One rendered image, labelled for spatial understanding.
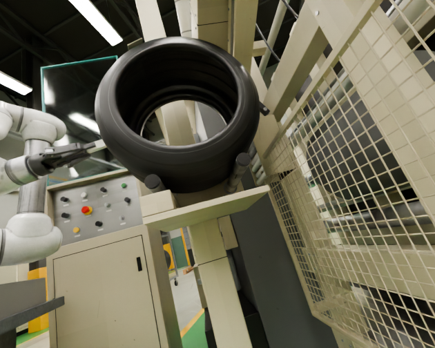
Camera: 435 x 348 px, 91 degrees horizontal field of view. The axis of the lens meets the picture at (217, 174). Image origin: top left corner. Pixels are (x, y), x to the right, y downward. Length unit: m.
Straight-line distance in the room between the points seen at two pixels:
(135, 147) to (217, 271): 0.60
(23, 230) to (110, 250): 0.40
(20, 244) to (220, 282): 0.85
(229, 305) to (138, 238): 0.64
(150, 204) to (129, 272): 0.78
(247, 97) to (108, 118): 0.45
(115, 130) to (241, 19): 0.71
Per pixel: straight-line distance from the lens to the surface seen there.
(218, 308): 1.00
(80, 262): 1.45
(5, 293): 1.10
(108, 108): 0.77
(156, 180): 0.64
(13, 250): 1.25
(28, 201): 1.32
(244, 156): 0.66
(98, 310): 1.43
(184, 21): 2.00
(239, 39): 1.13
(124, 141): 0.70
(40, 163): 0.89
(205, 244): 0.96
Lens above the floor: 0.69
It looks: 17 degrees up
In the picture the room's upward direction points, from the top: 17 degrees counter-clockwise
